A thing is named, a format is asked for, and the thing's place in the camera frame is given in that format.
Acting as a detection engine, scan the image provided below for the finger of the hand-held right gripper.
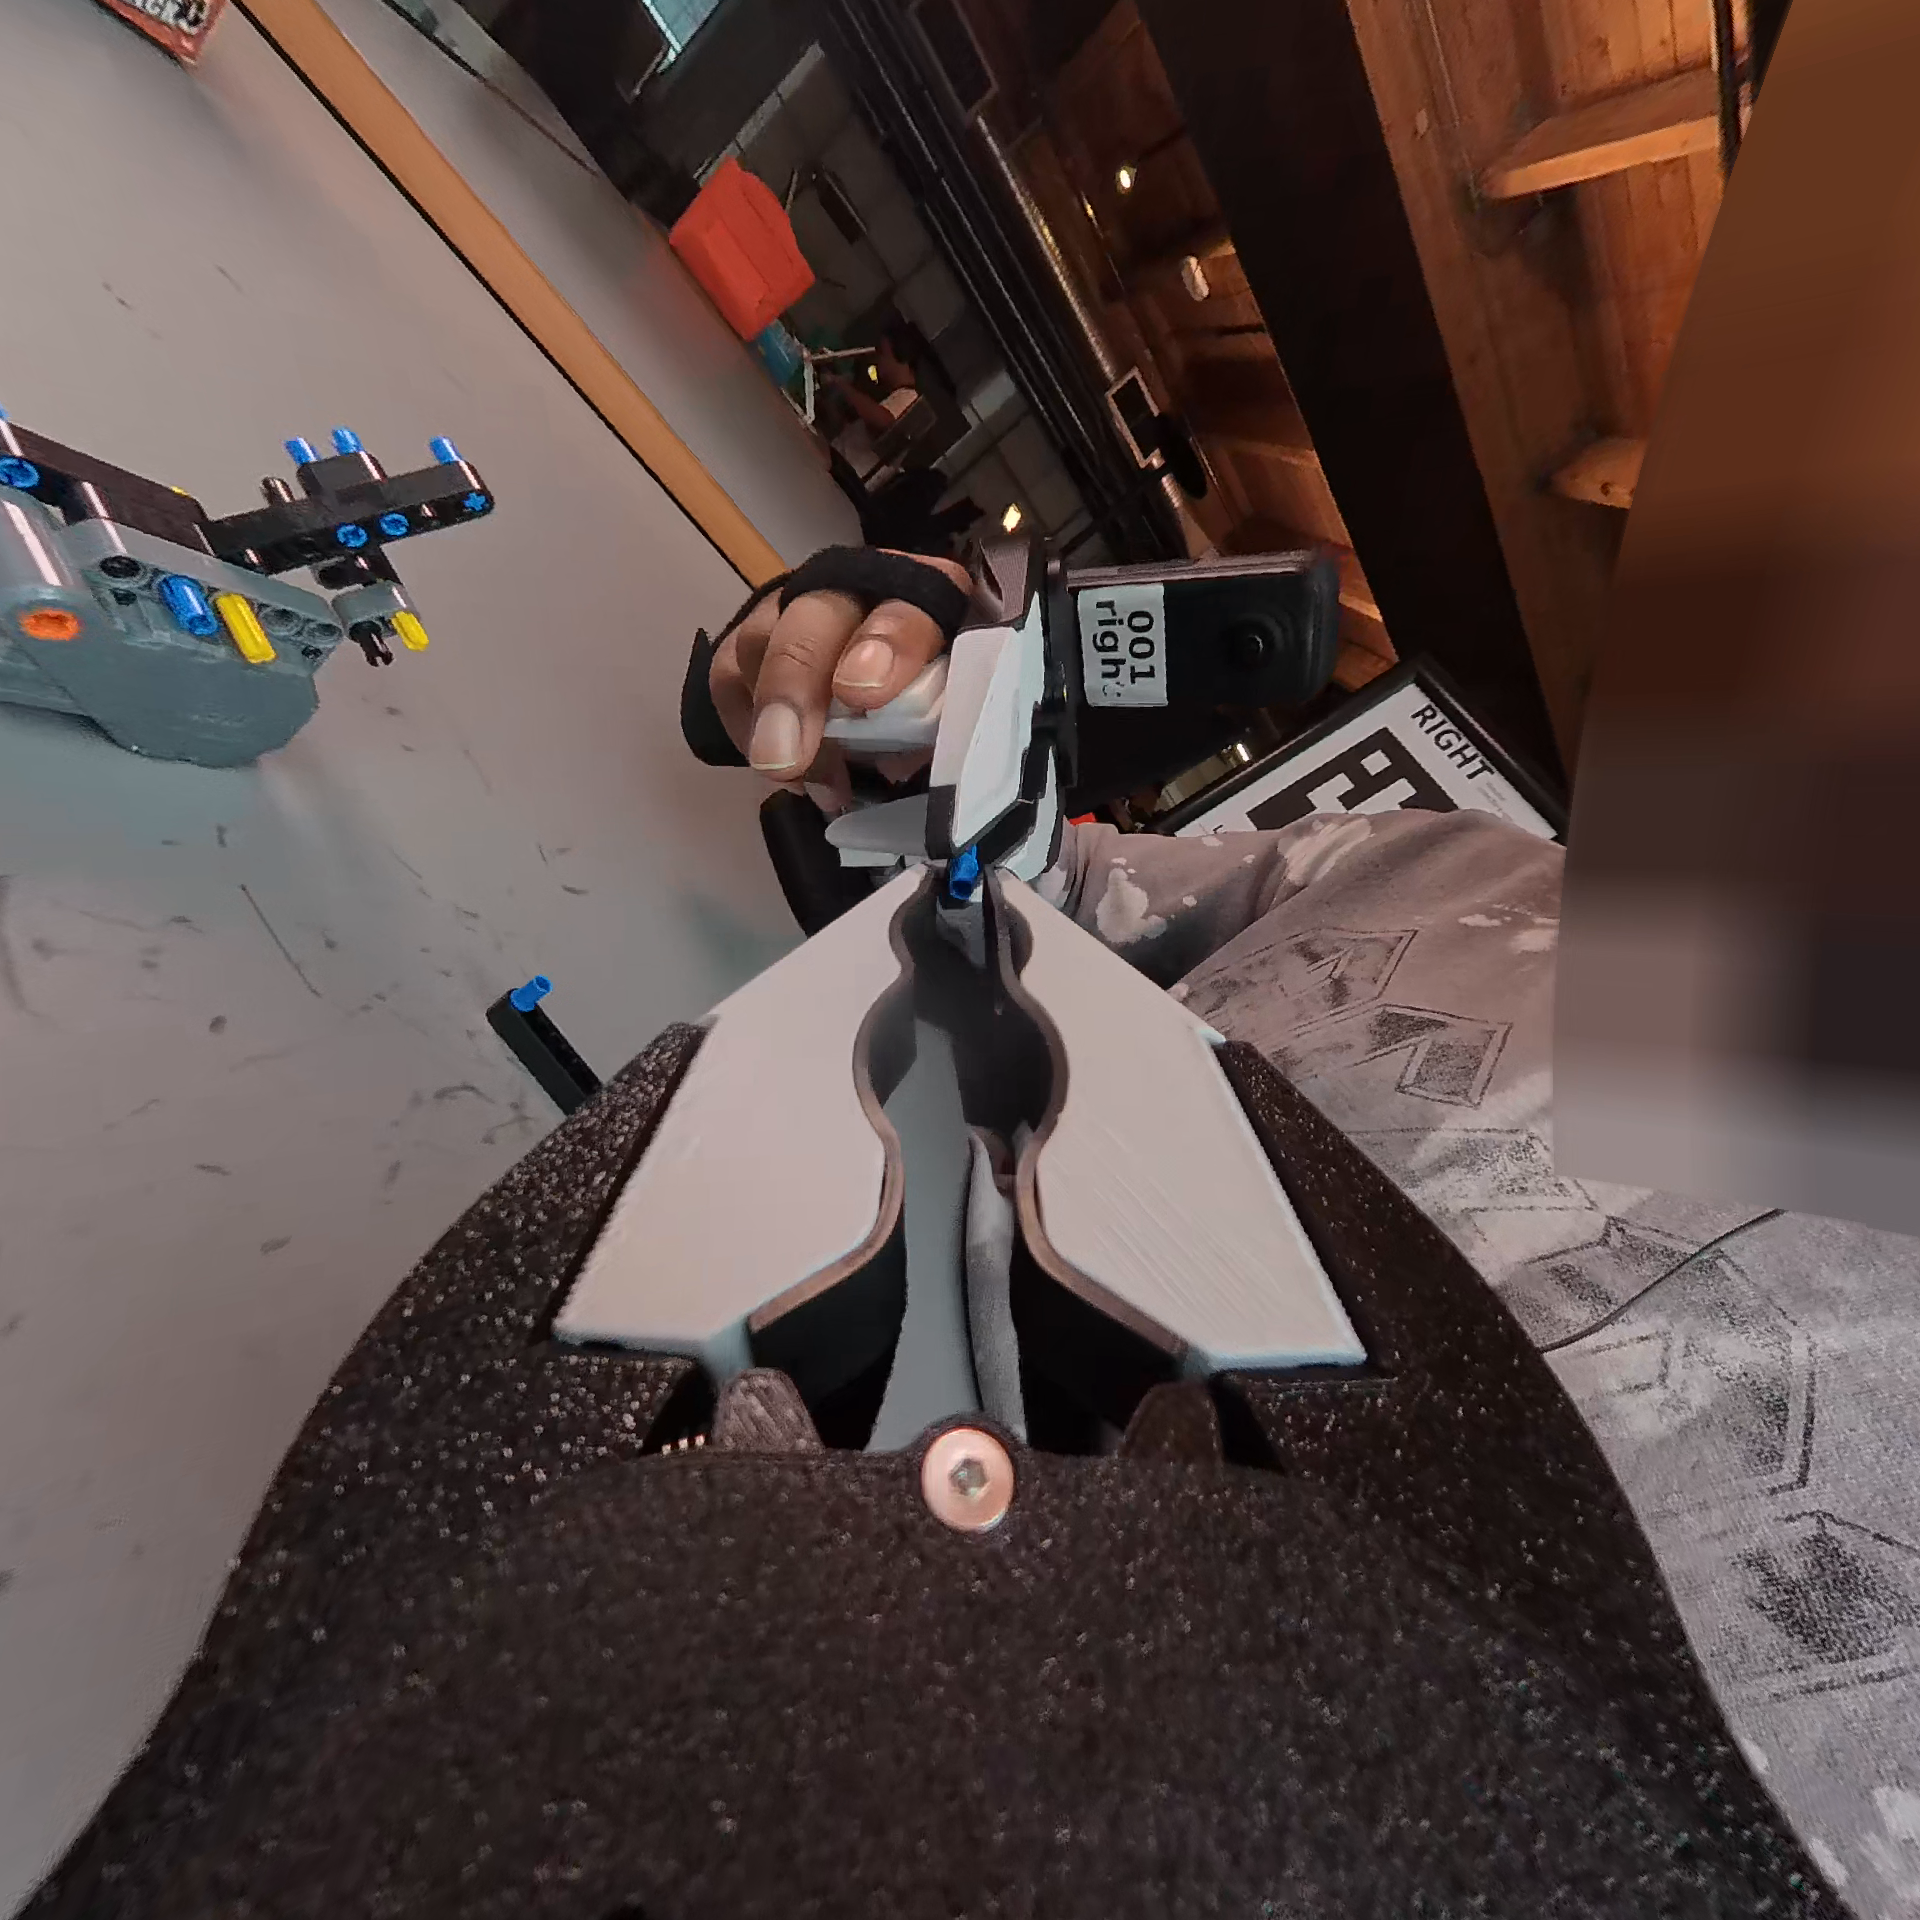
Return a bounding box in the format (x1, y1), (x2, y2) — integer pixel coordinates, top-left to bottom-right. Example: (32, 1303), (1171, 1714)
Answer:
(995, 717), (1084, 888)
(925, 618), (1056, 888)

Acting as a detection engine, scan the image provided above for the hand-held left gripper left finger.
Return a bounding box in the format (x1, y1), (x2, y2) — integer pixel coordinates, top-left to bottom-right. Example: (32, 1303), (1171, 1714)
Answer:
(548, 866), (922, 1378)

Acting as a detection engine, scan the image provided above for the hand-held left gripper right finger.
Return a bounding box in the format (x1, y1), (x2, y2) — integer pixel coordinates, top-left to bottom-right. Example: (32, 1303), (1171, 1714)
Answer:
(984, 874), (1371, 1382)

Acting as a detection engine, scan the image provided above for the grey desk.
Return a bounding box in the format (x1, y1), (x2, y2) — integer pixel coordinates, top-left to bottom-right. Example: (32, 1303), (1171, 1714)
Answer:
(0, 0), (963, 1913)

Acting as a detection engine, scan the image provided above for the person's right hand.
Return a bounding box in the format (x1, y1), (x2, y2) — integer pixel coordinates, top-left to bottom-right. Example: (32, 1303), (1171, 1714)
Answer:
(712, 590), (966, 798)

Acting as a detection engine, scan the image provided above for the black bent beam with pins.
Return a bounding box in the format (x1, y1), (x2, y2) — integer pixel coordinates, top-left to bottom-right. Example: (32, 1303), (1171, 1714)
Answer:
(485, 974), (605, 1115)

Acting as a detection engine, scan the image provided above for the black framed white sign board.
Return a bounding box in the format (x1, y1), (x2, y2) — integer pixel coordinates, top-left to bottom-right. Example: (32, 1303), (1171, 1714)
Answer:
(1155, 654), (1566, 847)

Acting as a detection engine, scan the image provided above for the grey printed clothing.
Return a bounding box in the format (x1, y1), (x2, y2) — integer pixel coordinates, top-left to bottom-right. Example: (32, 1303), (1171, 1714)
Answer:
(1171, 930), (1920, 1920)

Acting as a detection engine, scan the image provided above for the orange box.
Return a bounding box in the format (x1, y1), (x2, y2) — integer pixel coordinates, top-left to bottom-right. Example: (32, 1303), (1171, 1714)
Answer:
(668, 155), (821, 343)

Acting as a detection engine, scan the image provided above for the grey motor block assembly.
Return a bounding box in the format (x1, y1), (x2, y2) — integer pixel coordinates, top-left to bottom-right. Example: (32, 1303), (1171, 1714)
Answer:
(0, 406), (498, 770)

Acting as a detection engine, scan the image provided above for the printed box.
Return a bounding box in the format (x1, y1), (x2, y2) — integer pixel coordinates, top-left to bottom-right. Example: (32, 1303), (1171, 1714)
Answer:
(91, 0), (230, 65)

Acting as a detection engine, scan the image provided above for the thin black cable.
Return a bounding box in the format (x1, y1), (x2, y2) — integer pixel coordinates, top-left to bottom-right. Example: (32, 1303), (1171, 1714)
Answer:
(1544, 1207), (1792, 1350)

